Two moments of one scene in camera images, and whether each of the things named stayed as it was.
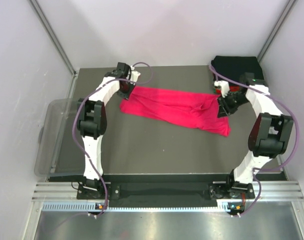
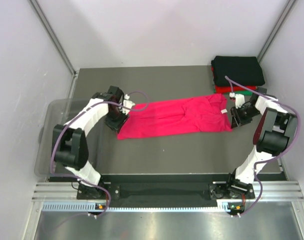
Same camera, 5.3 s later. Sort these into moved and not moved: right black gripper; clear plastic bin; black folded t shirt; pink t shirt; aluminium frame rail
Moved: pink t shirt; right black gripper
Not moved: aluminium frame rail; black folded t shirt; clear plastic bin
